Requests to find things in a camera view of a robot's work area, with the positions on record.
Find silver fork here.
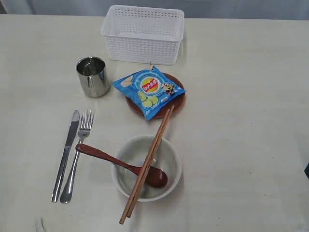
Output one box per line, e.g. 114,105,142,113
60,109,94,203

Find blue chips bag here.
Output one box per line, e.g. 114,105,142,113
112,66,185,121

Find silver foil packet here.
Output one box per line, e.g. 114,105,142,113
76,57,110,97

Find wooden chopstick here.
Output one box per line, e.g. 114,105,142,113
119,106,174,225
127,105,174,218

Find white speckled bowl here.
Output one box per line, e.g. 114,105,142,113
112,135,182,202

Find silver table knife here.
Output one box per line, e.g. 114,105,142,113
51,110,80,203

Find white perforated plastic basket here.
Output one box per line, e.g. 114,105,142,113
101,5,185,65

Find brown wooden spoon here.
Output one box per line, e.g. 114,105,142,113
75,144,168,188

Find brown round plate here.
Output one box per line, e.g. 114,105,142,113
125,72,186,119

